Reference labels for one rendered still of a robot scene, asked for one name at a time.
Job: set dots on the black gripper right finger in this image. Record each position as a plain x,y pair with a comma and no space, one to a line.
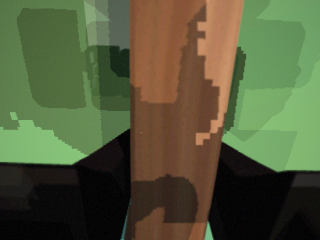
252,201

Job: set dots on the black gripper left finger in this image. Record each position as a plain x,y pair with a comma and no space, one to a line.
91,195

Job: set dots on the wooden post with slot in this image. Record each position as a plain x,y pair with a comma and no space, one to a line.
127,234

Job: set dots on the brown wooden board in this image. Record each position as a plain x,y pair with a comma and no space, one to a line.
181,68

